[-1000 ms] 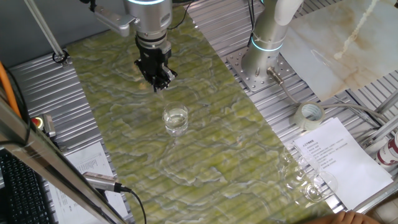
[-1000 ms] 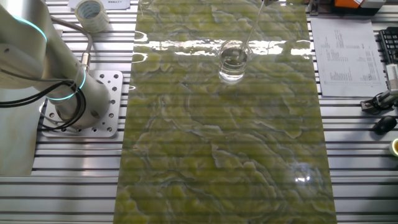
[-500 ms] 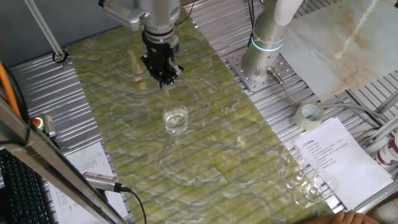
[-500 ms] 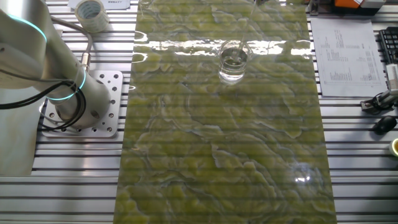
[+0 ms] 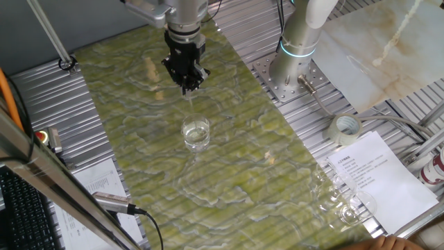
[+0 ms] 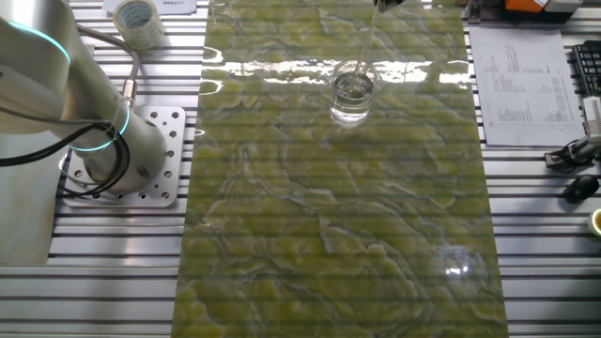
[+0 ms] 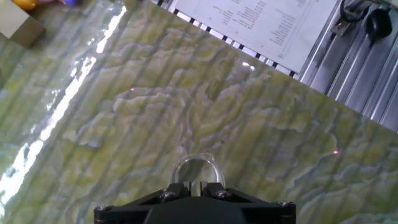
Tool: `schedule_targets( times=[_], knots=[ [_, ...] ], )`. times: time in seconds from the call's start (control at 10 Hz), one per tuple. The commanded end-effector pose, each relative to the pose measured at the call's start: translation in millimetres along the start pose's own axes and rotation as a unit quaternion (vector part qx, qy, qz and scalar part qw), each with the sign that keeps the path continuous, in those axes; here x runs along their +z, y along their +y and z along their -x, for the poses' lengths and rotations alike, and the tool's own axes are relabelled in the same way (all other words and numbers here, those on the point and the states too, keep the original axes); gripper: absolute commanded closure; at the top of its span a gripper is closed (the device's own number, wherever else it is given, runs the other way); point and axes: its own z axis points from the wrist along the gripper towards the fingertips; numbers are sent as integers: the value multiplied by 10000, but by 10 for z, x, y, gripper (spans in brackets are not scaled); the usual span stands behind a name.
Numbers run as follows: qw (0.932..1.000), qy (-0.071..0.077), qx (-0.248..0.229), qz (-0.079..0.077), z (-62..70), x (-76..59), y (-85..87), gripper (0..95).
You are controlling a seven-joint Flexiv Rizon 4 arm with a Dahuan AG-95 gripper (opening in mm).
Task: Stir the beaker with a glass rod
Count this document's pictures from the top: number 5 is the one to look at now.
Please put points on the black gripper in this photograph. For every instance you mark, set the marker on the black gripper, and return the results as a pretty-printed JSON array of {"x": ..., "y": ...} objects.
[{"x": 184, "y": 52}]

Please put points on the silver ribbed camera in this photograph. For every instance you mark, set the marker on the silver ribbed camera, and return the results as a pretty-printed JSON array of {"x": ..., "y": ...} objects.
[{"x": 111, "y": 202}]

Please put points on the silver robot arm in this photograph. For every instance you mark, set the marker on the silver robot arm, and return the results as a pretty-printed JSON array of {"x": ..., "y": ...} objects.
[{"x": 298, "y": 59}]

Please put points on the beige marble pattern sheet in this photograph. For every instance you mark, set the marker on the beige marble pattern sheet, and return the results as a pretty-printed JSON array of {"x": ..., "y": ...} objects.
[{"x": 381, "y": 52}]

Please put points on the clear glass stirring rod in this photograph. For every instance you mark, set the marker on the clear glass stirring rod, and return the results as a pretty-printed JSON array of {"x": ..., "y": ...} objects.
[{"x": 190, "y": 100}]

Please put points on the red emergency stop button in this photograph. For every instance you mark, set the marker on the red emergency stop button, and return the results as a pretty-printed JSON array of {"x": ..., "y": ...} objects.
[{"x": 43, "y": 137}]

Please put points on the glass beaker with water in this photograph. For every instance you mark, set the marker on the glass beaker with water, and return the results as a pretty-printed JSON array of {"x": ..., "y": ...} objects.
[{"x": 196, "y": 139}]

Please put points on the slim aluminium pole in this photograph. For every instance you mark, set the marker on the slim aluminium pole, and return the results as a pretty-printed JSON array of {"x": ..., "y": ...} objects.
[{"x": 48, "y": 29}]

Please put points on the green marble pattern mat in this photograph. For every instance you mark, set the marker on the green marble pattern mat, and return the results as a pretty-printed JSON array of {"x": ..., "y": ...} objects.
[{"x": 243, "y": 173}]

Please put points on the red white can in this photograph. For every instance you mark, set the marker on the red white can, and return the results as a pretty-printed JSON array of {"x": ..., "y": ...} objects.
[{"x": 433, "y": 172}]

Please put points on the empty glass beaker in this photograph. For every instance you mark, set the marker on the empty glass beaker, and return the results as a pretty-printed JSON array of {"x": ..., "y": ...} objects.
[
  {"x": 359, "y": 208},
  {"x": 343, "y": 187},
  {"x": 324, "y": 172}
]

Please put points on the person's bare hand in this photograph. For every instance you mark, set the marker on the person's bare hand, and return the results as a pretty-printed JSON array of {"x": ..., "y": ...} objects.
[{"x": 385, "y": 243}]

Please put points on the white tape roll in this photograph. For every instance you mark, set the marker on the white tape roll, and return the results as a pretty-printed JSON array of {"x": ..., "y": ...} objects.
[{"x": 334, "y": 133}]

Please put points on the black keyboard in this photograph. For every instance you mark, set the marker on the black keyboard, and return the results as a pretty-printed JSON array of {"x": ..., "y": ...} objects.
[{"x": 24, "y": 215}]

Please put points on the shiny metal frame bar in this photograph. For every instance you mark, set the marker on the shiny metal frame bar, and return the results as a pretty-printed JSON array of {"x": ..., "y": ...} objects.
[{"x": 52, "y": 177}]

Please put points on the aluminium frame profile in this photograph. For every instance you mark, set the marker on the aluminium frame profile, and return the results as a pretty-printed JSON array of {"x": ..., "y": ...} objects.
[
  {"x": 421, "y": 218},
  {"x": 428, "y": 142}
]

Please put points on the paper sheet with printed table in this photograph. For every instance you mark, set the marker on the paper sheet with printed table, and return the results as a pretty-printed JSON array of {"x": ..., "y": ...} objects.
[{"x": 100, "y": 178}]

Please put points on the paper sheet with text lines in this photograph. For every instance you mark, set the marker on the paper sheet with text lines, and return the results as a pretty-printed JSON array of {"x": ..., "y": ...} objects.
[{"x": 388, "y": 187}]

